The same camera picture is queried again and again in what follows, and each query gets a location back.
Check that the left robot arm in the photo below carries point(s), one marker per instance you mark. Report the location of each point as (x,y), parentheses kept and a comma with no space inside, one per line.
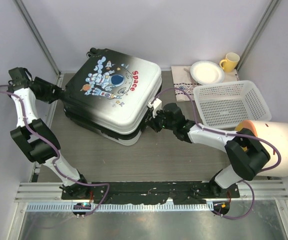
(34,138)

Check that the yellow mug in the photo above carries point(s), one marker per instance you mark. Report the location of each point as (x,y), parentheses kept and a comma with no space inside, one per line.
(229,63)

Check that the patterned cloth napkin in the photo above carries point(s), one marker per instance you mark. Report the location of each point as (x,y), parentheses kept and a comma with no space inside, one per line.
(183,80)

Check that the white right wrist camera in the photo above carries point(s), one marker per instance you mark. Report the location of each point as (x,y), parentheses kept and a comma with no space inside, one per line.
(154,105)

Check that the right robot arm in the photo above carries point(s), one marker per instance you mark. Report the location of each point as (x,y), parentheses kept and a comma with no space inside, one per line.
(246,154)

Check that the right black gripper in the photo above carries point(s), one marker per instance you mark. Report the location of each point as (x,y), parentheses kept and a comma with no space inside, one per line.
(154,121)

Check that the white round plate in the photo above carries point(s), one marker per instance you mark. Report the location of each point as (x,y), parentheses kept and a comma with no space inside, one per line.
(206,72)

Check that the white slotted cable duct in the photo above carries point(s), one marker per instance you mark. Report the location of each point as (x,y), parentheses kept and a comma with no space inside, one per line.
(75,207)

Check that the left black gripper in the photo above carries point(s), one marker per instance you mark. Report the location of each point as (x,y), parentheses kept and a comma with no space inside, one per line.
(48,89)

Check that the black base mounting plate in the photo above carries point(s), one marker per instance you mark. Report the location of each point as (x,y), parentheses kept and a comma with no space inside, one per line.
(150,193)

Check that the white cylindrical bin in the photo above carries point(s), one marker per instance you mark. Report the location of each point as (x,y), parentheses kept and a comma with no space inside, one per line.
(275,133)

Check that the black white space suitcase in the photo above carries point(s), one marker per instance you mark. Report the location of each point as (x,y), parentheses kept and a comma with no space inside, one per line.
(109,94)

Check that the white plastic mesh basket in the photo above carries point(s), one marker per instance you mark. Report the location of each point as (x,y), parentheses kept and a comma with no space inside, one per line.
(224,105)

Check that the aluminium rail frame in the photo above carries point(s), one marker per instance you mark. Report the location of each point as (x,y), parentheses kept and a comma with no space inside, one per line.
(256,189)

